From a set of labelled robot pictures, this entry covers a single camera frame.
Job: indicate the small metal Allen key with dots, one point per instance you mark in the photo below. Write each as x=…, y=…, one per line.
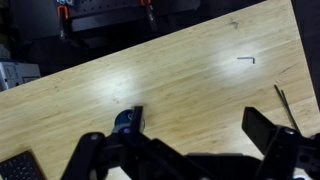
x=247, y=59

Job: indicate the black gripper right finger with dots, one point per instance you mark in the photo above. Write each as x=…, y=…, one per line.
x=283, y=150

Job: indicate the black computer keyboard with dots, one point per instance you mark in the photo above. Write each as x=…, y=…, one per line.
x=20, y=168

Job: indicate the white equipment box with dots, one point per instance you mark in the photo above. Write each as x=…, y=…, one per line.
x=16, y=73

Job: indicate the black orange bar clamp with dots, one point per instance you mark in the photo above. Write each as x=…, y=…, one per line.
x=62, y=20
x=149, y=13

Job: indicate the blue plastic cup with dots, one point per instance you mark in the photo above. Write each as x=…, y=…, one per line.
x=121, y=119

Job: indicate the black pegboard cart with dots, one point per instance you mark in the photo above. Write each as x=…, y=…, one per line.
x=106, y=16

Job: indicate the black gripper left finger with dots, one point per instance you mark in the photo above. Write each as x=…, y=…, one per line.
x=100, y=153

